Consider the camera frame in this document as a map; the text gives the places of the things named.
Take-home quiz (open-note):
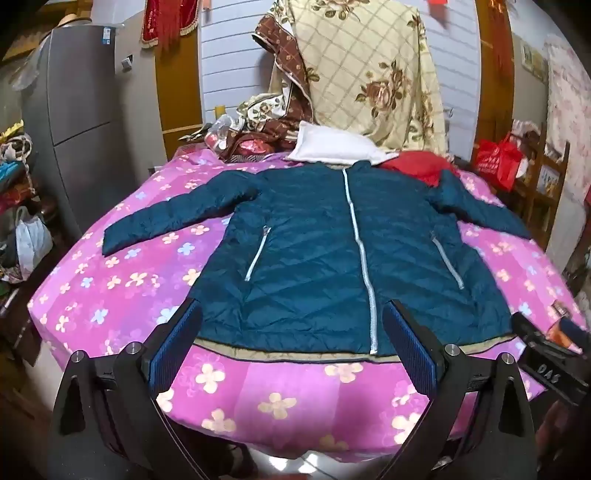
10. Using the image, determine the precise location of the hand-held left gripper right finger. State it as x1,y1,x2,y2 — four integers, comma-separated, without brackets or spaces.
376,299,539,480

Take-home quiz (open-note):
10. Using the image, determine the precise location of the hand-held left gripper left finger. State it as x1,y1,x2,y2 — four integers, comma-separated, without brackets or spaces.
46,298,218,480

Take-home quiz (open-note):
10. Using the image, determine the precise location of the teal quilted jacket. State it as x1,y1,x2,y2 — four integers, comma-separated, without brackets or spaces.
102,161,532,365

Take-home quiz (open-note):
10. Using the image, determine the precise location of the pink floral bed sheet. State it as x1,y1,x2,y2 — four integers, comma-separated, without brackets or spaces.
28,150,587,462

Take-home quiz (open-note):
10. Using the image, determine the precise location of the white plastic bag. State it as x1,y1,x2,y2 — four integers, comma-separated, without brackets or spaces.
16,208,54,273

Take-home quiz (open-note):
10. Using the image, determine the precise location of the wooden chair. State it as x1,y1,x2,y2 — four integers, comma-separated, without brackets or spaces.
510,122,571,250

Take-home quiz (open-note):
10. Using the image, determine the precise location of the red shopping bag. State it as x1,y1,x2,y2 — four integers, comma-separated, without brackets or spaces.
473,134,522,192

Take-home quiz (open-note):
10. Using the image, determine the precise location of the white pillow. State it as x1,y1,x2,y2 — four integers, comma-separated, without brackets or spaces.
286,121,400,166

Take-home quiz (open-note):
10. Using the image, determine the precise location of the colourful cloth pile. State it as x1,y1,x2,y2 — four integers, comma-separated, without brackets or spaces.
0,120,38,208

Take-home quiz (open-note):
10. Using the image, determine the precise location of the wooden door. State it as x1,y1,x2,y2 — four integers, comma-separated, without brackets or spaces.
154,41,204,158

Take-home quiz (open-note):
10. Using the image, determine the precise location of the pink floral curtain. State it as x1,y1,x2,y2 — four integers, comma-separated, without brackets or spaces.
542,34,591,204

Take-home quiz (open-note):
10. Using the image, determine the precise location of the grey refrigerator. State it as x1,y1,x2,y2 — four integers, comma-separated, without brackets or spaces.
21,21,169,236

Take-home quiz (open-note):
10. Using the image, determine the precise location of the cream floral quilt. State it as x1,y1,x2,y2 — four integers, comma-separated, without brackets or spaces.
268,0,448,155

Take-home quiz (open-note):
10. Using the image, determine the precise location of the red tasselled hanging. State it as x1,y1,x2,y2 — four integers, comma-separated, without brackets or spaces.
141,0,200,49

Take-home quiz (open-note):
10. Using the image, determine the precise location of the framed wall picture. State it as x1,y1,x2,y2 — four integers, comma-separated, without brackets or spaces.
522,44,546,81

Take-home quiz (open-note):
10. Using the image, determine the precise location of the red paper wall decoration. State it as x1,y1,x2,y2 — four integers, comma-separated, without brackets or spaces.
427,0,455,28

